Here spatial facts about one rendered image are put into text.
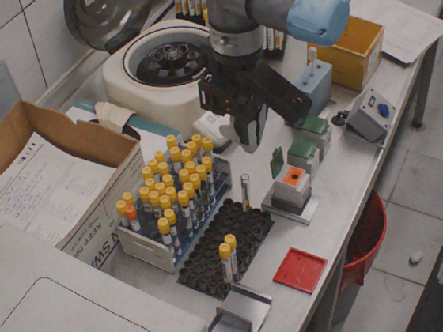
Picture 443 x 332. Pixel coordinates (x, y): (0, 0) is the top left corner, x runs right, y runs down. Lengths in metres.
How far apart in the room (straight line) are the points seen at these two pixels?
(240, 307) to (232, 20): 0.41
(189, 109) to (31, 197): 0.33
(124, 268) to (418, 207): 1.43
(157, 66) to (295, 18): 0.52
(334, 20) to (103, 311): 0.41
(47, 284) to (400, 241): 1.61
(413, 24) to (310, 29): 0.79
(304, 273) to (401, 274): 1.09
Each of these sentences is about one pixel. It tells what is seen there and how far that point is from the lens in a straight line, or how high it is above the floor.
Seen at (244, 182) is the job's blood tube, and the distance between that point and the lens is 0.92.
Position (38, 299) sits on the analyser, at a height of 1.18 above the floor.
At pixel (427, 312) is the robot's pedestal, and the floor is 0.76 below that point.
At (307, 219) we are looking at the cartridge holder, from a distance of 0.98.
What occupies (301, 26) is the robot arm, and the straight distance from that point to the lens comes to 0.68.
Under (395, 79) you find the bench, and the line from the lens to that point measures 1.29.
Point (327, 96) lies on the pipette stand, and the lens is 1.17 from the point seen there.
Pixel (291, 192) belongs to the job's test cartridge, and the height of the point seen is 0.94.
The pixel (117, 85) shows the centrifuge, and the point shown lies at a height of 0.99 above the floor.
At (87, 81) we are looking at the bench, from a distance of 1.33.
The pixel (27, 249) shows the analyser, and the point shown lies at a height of 1.18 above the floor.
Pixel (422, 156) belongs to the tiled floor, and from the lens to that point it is 2.36.
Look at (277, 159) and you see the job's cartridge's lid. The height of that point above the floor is 0.98.
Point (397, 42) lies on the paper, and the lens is 1.38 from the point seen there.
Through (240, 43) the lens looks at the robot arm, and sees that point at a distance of 0.78.
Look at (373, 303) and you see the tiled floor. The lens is 1.93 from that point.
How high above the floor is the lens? 1.67
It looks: 47 degrees down
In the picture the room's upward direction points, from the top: 6 degrees counter-clockwise
